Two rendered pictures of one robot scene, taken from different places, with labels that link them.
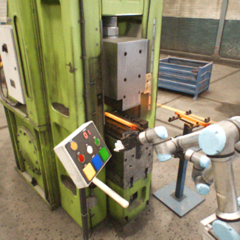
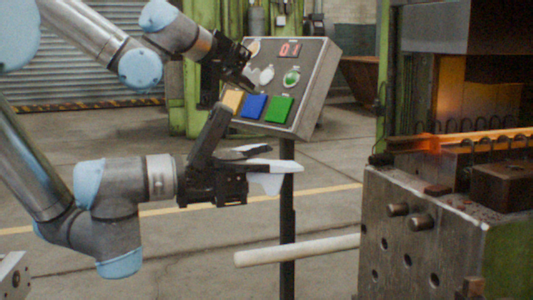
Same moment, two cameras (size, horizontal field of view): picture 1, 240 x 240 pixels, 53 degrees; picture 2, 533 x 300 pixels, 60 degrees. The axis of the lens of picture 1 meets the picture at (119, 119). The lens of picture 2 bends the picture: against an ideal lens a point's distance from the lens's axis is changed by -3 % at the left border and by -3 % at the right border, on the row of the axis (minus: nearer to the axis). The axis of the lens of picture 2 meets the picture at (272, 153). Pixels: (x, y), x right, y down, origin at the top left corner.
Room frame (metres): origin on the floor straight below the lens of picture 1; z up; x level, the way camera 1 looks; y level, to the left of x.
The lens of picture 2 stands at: (1.81, -1.07, 1.20)
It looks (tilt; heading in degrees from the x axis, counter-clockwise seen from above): 14 degrees down; 113
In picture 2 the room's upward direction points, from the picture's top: straight up
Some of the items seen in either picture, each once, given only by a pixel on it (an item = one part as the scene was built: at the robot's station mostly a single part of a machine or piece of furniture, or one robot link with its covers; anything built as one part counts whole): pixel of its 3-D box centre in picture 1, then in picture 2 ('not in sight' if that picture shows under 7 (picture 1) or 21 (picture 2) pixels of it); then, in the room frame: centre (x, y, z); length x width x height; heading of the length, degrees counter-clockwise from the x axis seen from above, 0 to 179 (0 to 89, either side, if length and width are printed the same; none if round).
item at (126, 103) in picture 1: (113, 94); (513, 29); (1.88, 0.05, 1.22); 0.42 x 0.20 x 0.10; 43
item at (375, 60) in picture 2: not in sight; (391, 85); (0.50, 6.96, 0.43); 1.89 x 1.20 x 0.85; 136
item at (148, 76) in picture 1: (146, 83); not in sight; (2.04, -0.24, 1.27); 0.09 x 0.02 x 0.17; 133
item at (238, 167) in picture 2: not in sight; (246, 165); (1.48, -0.41, 1.00); 0.09 x 0.05 x 0.02; 7
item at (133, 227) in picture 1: (132, 220); not in sight; (1.69, -0.12, 0.01); 0.58 x 0.39 x 0.01; 133
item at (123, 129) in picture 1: (114, 123); (500, 151); (1.88, 0.05, 0.96); 0.42 x 0.20 x 0.09; 43
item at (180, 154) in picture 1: (179, 151); (210, 177); (1.42, -0.42, 0.97); 0.12 x 0.08 x 0.09; 43
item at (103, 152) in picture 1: (103, 153); (280, 110); (1.33, 0.10, 1.01); 0.07 x 0.05 x 0.07; 158
